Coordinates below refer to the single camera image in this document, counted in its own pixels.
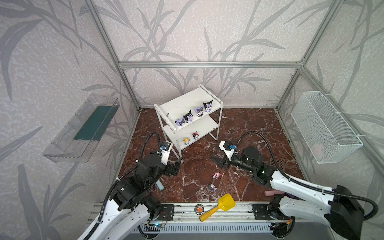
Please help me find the yellow doraemon figure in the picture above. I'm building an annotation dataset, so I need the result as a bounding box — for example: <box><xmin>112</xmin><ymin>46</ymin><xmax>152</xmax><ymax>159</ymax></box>
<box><xmin>183</xmin><ymin>138</ymin><xmax>190</xmax><ymax>146</ymax></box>

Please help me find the red cap doraemon figure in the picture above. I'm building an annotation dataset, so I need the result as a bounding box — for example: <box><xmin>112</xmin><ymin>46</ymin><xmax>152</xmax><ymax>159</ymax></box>
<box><xmin>193</xmin><ymin>132</ymin><xmax>199</xmax><ymax>140</ymax></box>

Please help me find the purple kuromi figure black bow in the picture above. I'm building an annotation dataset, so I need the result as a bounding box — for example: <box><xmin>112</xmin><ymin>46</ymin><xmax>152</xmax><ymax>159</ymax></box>
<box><xmin>175</xmin><ymin>118</ymin><xmax>186</xmax><ymax>127</ymax></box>

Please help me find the black eared kuromi figure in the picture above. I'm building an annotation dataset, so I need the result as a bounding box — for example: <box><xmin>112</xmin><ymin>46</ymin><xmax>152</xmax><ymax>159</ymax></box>
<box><xmin>203</xmin><ymin>100</ymin><xmax>213</xmax><ymax>113</ymax></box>

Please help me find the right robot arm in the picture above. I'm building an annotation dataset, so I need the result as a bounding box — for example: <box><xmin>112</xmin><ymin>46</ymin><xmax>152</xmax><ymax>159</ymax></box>
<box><xmin>211</xmin><ymin>141</ymin><xmax>379</xmax><ymax>240</ymax></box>

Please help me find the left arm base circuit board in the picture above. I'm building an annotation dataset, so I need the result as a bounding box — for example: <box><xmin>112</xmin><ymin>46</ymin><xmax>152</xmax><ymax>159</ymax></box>
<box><xmin>144</xmin><ymin>222</ymin><xmax>167</xmax><ymax>232</ymax></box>

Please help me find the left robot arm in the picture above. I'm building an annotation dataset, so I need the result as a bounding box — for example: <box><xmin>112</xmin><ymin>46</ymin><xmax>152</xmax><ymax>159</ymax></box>
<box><xmin>79</xmin><ymin>131</ymin><xmax>182</xmax><ymax>240</ymax></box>

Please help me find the white two-tier metal shelf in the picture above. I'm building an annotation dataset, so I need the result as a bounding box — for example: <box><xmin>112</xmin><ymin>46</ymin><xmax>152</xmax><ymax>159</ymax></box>
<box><xmin>154</xmin><ymin>85</ymin><xmax>224</xmax><ymax>158</ymax></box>

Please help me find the pink hat doraemon figure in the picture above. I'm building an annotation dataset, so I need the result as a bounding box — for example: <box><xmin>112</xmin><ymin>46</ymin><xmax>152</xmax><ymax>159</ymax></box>
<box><xmin>212</xmin><ymin>172</ymin><xmax>222</xmax><ymax>179</ymax></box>

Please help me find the small dark figure front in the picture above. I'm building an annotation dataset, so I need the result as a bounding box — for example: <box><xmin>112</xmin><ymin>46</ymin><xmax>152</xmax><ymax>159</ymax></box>
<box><xmin>209</xmin><ymin>184</ymin><xmax>217</xmax><ymax>192</ymax></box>

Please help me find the yellow plastic toy shovel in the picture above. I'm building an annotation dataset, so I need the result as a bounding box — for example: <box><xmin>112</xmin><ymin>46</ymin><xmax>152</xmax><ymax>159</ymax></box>
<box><xmin>200</xmin><ymin>194</ymin><xmax>236</xmax><ymax>222</ymax></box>

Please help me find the brown toy sieve scoop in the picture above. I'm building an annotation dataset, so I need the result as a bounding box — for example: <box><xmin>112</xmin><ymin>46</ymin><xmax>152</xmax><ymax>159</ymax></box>
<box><xmin>270</xmin><ymin>159</ymin><xmax>285</xmax><ymax>172</ymax></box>

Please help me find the round orange badge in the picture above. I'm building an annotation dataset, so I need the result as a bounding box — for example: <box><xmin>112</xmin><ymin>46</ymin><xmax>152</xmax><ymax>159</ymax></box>
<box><xmin>194</xmin><ymin>204</ymin><xmax>205</xmax><ymax>216</ymax></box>

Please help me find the pink object in basket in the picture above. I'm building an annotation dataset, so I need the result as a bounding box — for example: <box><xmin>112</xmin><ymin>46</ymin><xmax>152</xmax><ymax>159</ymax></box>
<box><xmin>311</xmin><ymin>144</ymin><xmax>325</xmax><ymax>161</ymax></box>

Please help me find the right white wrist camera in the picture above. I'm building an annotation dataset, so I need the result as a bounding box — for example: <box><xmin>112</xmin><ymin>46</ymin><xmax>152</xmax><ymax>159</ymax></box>
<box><xmin>219</xmin><ymin>141</ymin><xmax>238</xmax><ymax>161</ymax></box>

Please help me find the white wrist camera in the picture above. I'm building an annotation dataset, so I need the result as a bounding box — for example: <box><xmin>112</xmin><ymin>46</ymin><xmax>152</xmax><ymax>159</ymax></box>
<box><xmin>219</xmin><ymin>141</ymin><xmax>238</xmax><ymax>161</ymax></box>
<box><xmin>157</xmin><ymin>141</ymin><xmax>173</xmax><ymax>166</ymax></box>

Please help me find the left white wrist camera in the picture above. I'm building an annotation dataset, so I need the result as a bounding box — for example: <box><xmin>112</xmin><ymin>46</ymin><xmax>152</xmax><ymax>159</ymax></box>
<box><xmin>157</xmin><ymin>141</ymin><xmax>173</xmax><ymax>166</ymax></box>

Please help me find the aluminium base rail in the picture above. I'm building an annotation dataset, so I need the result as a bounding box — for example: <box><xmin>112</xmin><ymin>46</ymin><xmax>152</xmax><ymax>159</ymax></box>
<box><xmin>86</xmin><ymin>201</ymin><xmax>340</xmax><ymax>224</ymax></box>

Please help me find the clear plastic wall bin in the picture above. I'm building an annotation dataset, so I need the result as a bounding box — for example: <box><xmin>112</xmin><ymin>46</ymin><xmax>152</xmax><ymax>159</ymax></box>
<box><xmin>43</xmin><ymin>94</ymin><xmax>120</xmax><ymax>163</ymax></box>

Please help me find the white wire mesh basket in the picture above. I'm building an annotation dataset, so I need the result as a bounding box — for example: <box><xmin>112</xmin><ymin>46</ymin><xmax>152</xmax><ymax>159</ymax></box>
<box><xmin>291</xmin><ymin>91</ymin><xmax>364</xmax><ymax>164</ymax></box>

